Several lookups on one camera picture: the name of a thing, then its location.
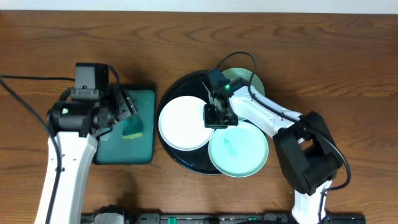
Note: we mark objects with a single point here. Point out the dark green rectangular tray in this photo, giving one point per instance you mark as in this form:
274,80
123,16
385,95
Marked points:
136,149

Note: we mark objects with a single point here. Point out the mint green plate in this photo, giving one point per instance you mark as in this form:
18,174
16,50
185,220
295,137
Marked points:
256,81
238,151

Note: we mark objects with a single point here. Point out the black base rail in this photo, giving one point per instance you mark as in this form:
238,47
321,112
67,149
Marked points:
116,214

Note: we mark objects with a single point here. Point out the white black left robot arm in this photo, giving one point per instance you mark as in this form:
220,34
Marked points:
88,127

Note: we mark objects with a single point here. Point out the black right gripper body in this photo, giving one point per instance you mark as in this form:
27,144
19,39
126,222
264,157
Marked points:
219,119

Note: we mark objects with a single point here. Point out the white plate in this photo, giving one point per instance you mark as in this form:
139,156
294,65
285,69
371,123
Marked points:
181,123

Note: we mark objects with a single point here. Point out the round black tray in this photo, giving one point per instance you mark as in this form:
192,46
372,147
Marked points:
198,160

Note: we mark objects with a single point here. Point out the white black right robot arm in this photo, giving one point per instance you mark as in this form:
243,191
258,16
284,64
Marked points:
307,153

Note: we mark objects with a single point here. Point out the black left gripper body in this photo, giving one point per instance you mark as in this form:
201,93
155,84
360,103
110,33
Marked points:
125,104

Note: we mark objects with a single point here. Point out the green yellow sponge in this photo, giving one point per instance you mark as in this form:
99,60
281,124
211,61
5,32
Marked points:
132,127

